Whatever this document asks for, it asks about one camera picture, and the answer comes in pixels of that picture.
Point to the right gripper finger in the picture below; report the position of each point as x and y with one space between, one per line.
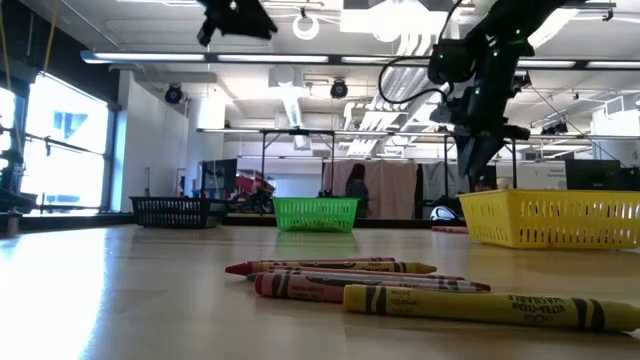
475 152

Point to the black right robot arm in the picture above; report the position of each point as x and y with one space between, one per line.
510 40

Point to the long ceiling light fixture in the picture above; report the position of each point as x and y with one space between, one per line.
272 58

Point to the pale fabric curtain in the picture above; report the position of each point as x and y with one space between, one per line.
390 187

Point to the yellow plastic basket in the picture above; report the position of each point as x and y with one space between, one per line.
550 220

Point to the black monitor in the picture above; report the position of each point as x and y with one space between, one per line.
220 177
592 175

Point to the person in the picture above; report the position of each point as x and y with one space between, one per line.
356 187

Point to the green plastic basket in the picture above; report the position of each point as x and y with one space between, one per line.
314 215

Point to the black plastic basket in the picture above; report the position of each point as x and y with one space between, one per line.
170 212

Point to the black metal stand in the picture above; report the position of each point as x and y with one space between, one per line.
10 222

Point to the black frame stand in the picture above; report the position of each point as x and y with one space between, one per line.
297 132
514 165

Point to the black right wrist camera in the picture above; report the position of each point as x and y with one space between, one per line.
450 62

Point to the black aluminium table frame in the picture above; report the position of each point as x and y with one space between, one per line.
250 220

